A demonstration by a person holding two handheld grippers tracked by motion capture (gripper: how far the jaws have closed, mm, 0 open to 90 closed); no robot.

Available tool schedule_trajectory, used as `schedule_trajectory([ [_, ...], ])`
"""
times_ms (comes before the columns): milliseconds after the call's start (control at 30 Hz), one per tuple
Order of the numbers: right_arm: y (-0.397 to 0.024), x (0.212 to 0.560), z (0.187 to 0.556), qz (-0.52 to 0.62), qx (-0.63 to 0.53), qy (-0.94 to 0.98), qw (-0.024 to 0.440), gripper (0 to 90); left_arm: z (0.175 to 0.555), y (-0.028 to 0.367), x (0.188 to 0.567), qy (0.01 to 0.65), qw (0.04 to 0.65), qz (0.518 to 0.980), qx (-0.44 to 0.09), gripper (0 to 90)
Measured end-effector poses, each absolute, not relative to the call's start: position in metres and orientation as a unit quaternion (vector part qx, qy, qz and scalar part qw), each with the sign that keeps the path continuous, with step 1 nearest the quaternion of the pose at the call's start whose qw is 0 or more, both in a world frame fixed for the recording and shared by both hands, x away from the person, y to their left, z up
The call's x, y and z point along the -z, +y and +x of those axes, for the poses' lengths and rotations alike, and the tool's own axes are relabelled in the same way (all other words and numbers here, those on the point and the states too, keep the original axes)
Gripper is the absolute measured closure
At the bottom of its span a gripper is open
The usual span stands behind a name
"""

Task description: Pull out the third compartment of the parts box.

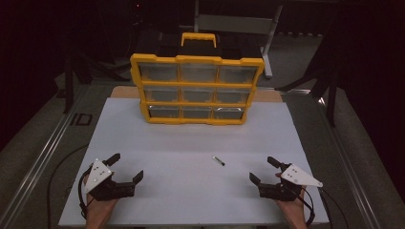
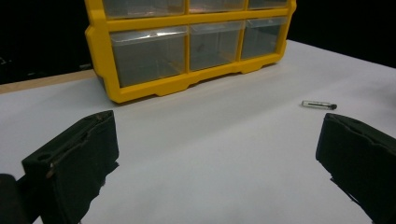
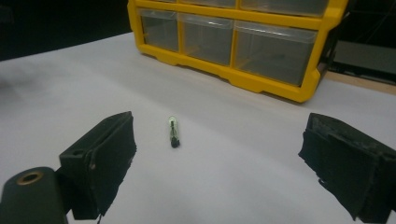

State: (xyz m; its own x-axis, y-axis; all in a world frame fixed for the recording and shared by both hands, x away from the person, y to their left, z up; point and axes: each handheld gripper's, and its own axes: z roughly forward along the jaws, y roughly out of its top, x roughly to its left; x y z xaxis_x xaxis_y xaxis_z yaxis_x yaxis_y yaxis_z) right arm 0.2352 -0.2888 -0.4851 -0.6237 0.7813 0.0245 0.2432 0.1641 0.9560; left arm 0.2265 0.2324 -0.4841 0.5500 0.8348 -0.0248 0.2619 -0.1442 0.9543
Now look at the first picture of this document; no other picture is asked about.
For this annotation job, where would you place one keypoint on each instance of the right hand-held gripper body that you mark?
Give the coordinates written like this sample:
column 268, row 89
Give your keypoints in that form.
column 286, row 187

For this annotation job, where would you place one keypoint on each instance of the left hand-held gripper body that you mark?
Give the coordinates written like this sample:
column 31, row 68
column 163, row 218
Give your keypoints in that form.
column 98, row 175

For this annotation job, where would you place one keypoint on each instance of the small glass vial black cap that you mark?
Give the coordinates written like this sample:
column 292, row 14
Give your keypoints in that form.
column 218, row 160

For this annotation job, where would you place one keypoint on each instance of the yellow plastic organizer cabinet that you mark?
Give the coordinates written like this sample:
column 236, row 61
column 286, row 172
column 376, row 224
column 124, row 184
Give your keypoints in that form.
column 197, row 59

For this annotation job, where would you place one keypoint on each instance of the person's right hand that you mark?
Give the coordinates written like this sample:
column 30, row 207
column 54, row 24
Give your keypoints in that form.
column 294, row 213

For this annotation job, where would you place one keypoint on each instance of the person's left hand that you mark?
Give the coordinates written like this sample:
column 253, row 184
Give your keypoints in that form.
column 100, row 211

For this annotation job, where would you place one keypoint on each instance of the white table sheet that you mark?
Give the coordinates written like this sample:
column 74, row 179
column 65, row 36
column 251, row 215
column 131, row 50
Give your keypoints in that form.
column 191, row 143

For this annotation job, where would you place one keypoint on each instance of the dark tripod stand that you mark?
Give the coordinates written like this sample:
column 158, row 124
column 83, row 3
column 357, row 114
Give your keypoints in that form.
column 68, row 82
column 331, row 95

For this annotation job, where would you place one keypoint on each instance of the set of closed clear drawers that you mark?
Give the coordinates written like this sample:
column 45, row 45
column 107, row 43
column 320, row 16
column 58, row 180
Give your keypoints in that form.
column 160, row 72

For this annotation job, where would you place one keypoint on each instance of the aluminium floor rail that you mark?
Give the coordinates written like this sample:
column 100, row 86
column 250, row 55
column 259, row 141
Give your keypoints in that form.
column 350, row 178
column 41, row 159

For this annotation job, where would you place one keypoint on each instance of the grey metal stand frame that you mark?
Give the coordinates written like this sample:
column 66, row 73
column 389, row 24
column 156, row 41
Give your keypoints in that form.
column 235, row 24

